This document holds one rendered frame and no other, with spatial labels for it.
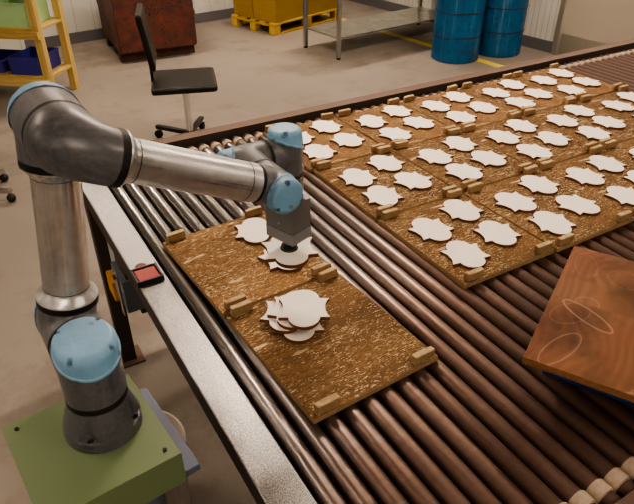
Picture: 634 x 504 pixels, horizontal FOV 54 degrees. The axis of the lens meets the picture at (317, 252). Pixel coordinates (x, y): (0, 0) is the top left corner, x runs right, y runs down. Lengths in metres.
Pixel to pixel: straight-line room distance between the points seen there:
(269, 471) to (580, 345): 0.70
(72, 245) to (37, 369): 1.87
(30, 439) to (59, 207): 0.48
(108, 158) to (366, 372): 0.75
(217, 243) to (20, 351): 1.52
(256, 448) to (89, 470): 0.32
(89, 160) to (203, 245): 0.92
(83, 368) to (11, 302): 2.34
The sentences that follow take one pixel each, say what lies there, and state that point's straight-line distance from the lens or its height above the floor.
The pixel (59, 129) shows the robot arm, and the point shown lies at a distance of 1.02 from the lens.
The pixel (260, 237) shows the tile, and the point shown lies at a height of 0.95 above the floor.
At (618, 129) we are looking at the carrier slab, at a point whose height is 0.94.
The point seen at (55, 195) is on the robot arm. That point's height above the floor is 1.43.
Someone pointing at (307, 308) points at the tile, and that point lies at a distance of 1.53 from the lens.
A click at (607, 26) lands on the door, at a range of 7.23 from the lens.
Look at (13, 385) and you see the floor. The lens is 3.01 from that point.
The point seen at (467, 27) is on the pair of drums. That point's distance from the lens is 6.89.
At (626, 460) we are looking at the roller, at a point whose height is 0.92.
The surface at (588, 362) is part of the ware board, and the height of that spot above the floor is 1.04.
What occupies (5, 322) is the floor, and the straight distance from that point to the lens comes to 3.38.
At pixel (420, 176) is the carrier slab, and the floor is 0.95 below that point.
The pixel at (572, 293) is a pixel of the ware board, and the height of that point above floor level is 1.04.
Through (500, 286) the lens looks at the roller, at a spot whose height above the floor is 0.92.
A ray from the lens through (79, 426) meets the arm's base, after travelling 1.29.
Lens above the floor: 1.94
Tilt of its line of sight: 33 degrees down
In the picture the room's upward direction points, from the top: straight up
